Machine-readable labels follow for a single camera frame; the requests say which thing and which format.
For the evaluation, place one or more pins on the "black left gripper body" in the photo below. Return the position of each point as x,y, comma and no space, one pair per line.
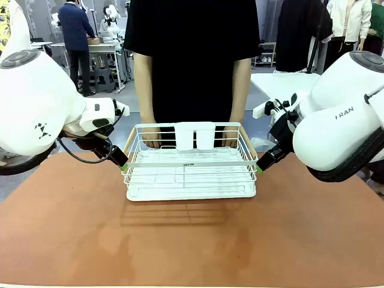
90,142

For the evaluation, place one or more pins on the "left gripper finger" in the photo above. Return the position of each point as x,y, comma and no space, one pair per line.
117,154
115,160

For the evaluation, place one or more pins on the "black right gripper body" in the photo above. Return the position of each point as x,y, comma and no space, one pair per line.
282,135

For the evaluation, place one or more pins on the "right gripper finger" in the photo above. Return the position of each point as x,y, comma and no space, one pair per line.
273,162
268,157

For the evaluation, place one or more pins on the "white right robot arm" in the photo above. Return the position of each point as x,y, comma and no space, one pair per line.
336,129

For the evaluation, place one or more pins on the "person's right forearm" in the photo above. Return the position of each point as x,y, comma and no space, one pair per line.
145,111

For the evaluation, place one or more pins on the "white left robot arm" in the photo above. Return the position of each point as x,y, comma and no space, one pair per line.
36,102

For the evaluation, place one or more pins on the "person's left forearm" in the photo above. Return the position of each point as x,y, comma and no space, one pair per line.
237,111

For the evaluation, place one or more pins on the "person's right hand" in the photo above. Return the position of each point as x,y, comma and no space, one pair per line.
152,141

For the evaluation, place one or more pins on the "person's left hand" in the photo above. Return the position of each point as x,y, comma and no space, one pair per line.
230,140

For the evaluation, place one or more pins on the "clear plastic bag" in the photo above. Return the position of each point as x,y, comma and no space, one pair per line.
259,143

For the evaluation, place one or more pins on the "white side table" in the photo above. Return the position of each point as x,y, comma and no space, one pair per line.
285,87

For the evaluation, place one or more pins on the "grey step stool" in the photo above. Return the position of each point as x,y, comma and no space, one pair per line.
105,79

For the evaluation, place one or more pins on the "white plastic cutlery holder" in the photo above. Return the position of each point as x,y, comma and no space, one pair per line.
195,136

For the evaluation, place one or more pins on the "shoe rack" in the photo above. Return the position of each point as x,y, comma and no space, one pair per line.
265,55

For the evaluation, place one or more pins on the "white drip tray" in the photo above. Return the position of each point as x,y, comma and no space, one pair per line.
192,196

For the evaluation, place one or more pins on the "grey background desk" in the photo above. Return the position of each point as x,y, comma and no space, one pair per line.
105,49

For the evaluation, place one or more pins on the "brown cardboard box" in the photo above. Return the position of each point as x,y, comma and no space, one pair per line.
95,41

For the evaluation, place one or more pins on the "hanging black garment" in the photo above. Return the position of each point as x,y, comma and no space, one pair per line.
300,33

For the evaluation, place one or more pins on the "man in navy sweater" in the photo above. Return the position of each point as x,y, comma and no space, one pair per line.
76,36

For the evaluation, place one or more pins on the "person in black t-shirt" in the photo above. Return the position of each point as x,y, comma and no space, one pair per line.
192,54

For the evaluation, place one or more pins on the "white humanoid robot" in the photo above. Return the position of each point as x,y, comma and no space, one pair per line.
111,21

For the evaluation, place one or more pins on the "person in white jacket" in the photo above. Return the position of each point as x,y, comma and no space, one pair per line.
348,24

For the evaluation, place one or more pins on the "person in green top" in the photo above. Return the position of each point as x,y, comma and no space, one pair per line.
376,30

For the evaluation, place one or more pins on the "person in yellow patterned shirt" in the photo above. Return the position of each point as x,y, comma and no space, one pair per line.
3,21

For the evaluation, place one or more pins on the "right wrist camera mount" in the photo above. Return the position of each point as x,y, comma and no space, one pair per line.
264,109

